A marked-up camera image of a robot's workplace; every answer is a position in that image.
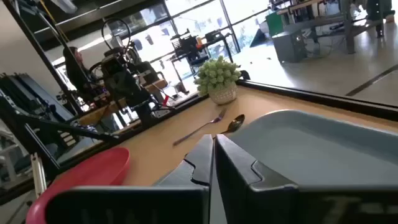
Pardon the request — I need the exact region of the metal spoon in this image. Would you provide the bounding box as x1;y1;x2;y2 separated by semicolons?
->
213;113;246;138

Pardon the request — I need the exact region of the black desk with equipment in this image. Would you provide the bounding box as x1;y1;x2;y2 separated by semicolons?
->
169;28;234;95

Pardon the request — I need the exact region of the silver frame strut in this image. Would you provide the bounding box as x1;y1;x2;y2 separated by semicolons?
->
30;152;48;199

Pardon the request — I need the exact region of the blue plastic tray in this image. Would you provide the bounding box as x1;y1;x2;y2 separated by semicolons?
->
228;109;398;188

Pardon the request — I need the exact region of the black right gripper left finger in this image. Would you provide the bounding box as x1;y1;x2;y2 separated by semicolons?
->
46;134;214;224

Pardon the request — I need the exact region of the red plastic plate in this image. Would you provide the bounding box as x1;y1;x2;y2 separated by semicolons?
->
25;147;131;224

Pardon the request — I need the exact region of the green plant in white pot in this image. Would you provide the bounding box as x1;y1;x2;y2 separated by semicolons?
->
193;55;242;106

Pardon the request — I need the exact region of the seated person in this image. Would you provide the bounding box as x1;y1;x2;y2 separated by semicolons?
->
62;46;105;104

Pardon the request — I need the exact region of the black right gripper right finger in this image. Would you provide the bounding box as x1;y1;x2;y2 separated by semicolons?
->
215;134;398;224

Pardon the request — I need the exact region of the metal fork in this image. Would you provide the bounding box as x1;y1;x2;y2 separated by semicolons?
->
172;107;228;147

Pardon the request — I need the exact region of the grey cabinet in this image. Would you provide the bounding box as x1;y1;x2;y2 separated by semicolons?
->
271;30;309;64

